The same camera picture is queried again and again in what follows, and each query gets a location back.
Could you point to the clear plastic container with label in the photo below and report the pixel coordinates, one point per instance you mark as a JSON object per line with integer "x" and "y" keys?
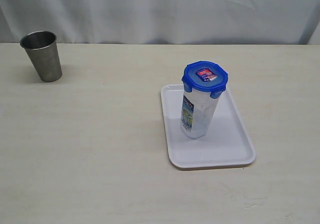
{"x": 197, "y": 112}

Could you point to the blue plastic lid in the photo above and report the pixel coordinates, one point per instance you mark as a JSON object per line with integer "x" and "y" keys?
{"x": 205, "y": 77}

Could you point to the stainless steel cup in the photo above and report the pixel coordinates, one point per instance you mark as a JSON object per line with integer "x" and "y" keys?
{"x": 41, "y": 48}

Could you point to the white rectangular plastic tray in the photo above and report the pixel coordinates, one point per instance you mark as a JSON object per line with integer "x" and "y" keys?
{"x": 226, "y": 144}

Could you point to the white backdrop curtain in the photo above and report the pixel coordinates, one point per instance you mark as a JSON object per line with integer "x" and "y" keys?
{"x": 164, "y": 21}

